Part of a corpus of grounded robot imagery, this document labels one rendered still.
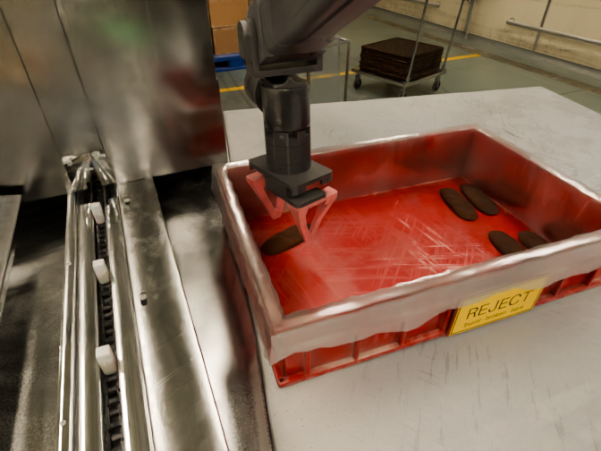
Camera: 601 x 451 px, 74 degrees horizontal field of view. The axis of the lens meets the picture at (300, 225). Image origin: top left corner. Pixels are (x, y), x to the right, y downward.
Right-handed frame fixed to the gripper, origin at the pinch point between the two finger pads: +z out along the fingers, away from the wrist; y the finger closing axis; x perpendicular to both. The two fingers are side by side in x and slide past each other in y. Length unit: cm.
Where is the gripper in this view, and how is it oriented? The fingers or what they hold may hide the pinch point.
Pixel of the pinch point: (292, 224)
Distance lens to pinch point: 56.6
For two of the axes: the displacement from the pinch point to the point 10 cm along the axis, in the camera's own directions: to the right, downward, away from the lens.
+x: 7.8, -3.7, 5.1
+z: 0.3, 8.3, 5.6
